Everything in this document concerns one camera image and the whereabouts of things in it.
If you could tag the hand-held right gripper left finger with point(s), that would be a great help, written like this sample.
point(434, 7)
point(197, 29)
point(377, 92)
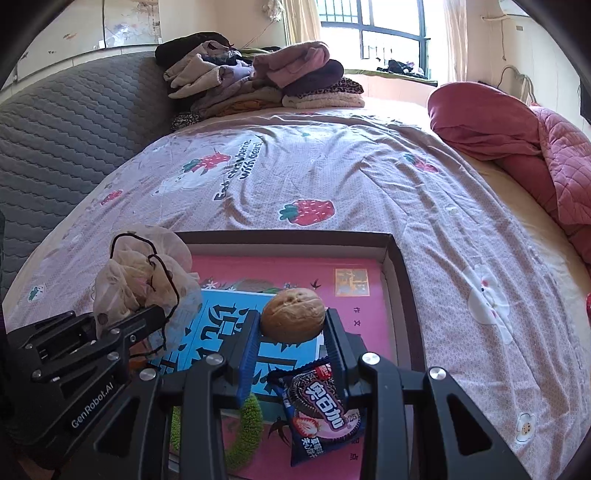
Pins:
point(247, 364)

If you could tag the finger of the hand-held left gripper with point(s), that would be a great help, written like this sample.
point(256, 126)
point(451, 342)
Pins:
point(46, 334)
point(134, 323)

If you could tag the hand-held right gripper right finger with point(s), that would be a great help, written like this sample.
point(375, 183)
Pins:
point(334, 350)

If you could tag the walnut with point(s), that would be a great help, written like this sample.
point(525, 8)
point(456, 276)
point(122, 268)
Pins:
point(293, 316)

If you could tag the dark blue cookie packet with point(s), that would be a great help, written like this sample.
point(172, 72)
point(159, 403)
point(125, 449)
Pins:
point(323, 415)

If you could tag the shallow cardboard box tray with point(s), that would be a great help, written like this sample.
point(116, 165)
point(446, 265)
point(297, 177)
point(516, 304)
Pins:
point(397, 295)

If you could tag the grey quilted headboard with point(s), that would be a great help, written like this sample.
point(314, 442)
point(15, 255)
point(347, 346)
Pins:
point(69, 138)

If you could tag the beige under sheet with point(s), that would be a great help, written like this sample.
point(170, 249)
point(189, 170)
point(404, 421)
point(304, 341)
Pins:
point(531, 221)

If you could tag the pile of folded clothes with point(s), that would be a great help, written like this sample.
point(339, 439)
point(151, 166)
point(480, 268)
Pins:
point(258, 78)

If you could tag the pink quilted duvet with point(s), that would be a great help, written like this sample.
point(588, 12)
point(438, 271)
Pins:
point(498, 129)

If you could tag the green windowsill mat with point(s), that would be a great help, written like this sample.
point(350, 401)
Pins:
point(369, 74)

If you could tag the dark clothes on windowsill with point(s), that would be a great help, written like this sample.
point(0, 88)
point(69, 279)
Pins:
point(404, 68)

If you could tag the dark framed window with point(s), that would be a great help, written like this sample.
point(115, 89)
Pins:
point(369, 27)

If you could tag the cream curtain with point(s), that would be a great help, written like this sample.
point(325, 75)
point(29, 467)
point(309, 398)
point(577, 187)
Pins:
point(456, 41)
point(302, 21)

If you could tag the black television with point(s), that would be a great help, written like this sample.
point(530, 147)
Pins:
point(586, 101)

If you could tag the painted wall panel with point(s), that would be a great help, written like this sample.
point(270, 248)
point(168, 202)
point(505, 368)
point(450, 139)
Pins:
point(115, 23)

